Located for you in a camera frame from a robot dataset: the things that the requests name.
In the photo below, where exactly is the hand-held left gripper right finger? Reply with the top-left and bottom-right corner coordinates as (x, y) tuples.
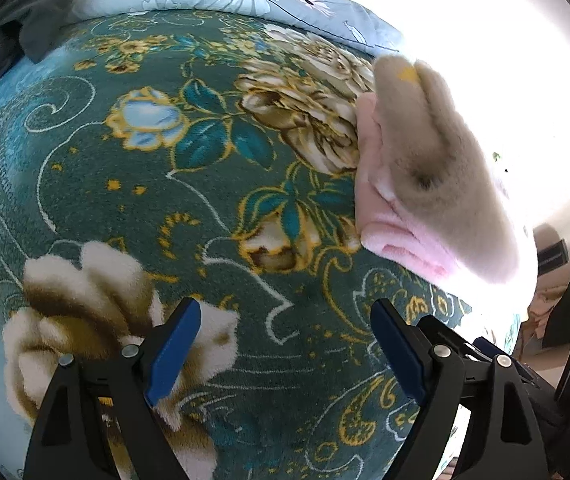
(369, 298), (550, 480)

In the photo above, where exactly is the pink fleece garment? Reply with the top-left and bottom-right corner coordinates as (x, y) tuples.
(355, 95), (466, 281)

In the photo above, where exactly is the dark grey cloth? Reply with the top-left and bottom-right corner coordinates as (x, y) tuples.
(0, 0), (82, 111)

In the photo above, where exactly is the green floral blanket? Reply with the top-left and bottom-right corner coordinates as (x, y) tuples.
(0, 10), (526, 480)

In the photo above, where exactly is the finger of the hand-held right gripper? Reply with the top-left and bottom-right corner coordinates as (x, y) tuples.
(469, 336), (536, 386)

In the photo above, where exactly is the beige sweater with yellow letters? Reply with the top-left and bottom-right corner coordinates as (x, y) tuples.
(372, 57), (538, 285)

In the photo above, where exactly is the beige patterned bed sheet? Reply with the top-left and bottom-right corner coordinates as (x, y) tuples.
(527, 282), (570, 346)

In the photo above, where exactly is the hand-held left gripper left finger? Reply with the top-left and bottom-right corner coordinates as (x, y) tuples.
(24, 297), (203, 480)

